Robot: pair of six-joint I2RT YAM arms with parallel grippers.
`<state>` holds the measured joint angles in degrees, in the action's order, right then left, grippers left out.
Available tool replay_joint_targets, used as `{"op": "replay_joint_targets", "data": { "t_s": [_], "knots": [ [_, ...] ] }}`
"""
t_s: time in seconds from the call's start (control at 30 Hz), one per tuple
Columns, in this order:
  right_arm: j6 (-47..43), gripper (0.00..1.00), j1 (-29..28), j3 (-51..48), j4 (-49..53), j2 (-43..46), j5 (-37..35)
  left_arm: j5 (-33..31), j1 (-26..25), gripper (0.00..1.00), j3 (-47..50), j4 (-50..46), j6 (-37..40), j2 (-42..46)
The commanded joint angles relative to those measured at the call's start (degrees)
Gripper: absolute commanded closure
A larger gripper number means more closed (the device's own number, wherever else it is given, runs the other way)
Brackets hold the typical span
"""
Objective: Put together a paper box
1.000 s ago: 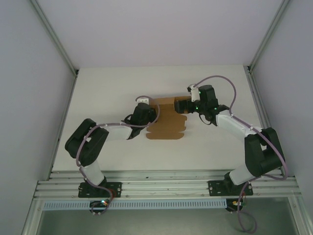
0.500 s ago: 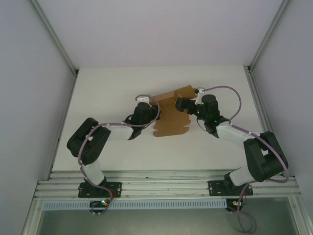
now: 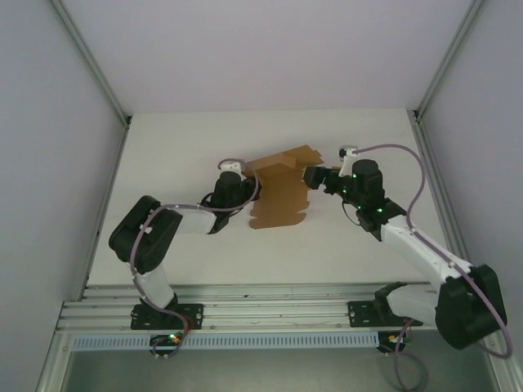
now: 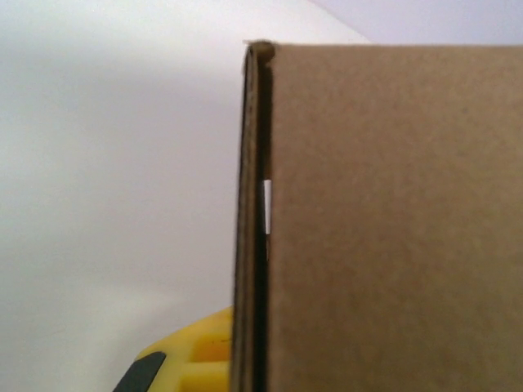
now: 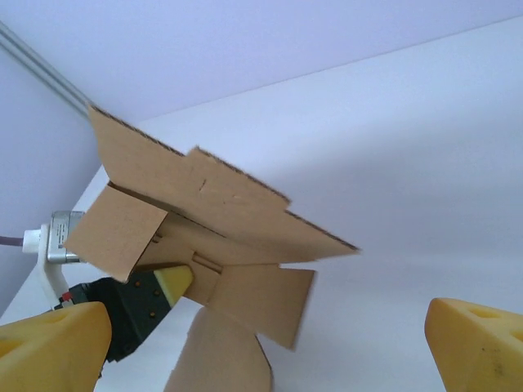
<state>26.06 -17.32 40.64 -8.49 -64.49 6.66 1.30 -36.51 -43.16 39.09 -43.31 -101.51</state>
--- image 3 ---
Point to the brown cardboard box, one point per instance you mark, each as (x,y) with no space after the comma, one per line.
(282,200)

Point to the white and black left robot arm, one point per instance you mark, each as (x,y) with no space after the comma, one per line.
(157,286)

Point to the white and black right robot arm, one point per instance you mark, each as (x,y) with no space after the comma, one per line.
(412,249)

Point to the black controller board with LEDs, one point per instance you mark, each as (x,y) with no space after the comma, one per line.
(388,345)
(163,339)

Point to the aluminium table side rail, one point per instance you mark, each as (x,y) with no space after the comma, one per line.
(436,183)
(111,183)

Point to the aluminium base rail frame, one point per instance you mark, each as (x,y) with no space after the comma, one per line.
(265,310)

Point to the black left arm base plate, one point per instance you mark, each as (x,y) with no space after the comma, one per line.
(192,316)

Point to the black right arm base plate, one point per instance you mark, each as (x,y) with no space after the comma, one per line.
(359,314)

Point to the aluminium upright frame post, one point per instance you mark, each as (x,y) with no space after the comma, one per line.
(90,57)
(450,57)

